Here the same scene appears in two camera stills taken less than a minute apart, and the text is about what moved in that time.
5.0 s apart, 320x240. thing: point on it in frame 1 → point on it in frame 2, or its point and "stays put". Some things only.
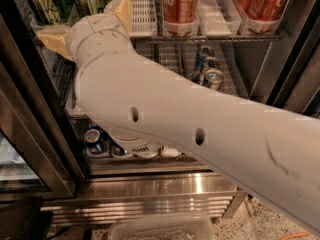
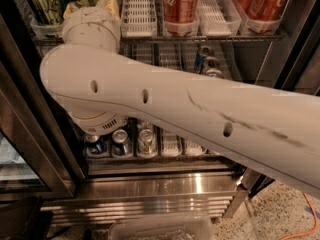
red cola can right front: x=263 y=1 stays put
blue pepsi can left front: x=93 y=143 stays put
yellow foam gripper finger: x=121 y=9 → x=109 y=1
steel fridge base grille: x=102 y=199 stays put
